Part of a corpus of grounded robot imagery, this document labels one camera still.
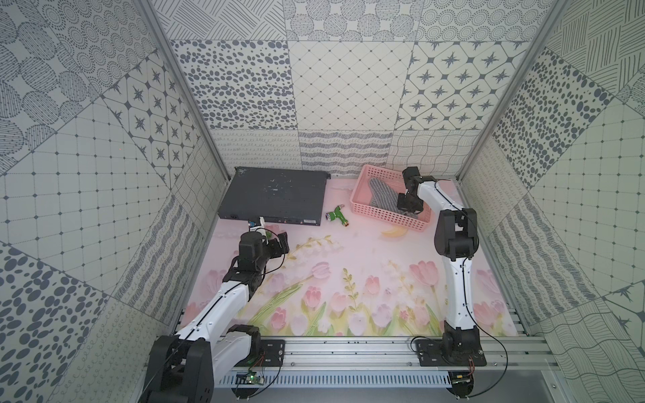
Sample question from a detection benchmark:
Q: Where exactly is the green hose nozzle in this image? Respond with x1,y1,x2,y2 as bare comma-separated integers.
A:
325,204,349,227

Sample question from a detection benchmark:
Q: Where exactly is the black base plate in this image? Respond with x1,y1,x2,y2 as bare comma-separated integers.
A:
236,339,287,369
413,338,487,367

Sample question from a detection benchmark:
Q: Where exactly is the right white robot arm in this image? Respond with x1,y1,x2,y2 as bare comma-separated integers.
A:
396,166,481,365

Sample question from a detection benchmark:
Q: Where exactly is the green circuit board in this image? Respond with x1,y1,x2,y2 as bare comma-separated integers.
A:
236,371,265,386

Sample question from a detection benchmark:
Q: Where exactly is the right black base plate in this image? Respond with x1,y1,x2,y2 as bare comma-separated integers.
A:
413,338,487,367

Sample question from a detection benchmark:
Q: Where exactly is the pink plastic basket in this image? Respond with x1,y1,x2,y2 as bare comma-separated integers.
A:
350,165,436,232

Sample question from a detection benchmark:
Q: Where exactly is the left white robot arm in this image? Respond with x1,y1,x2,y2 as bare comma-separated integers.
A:
139,228,290,402

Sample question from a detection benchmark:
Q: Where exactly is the floral pink table mat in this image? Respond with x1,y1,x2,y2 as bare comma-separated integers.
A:
178,177,519,338

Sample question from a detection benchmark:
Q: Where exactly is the aluminium rail frame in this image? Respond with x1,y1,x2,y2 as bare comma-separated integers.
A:
213,337,558,395

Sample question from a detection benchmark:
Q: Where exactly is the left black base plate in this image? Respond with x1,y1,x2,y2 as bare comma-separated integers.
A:
236,339,287,369

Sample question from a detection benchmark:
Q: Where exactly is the grey striped dishcloth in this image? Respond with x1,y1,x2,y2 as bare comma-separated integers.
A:
368,178,418,218

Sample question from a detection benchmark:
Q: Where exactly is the black flat electronics box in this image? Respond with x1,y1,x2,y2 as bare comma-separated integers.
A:
218,166,331,226

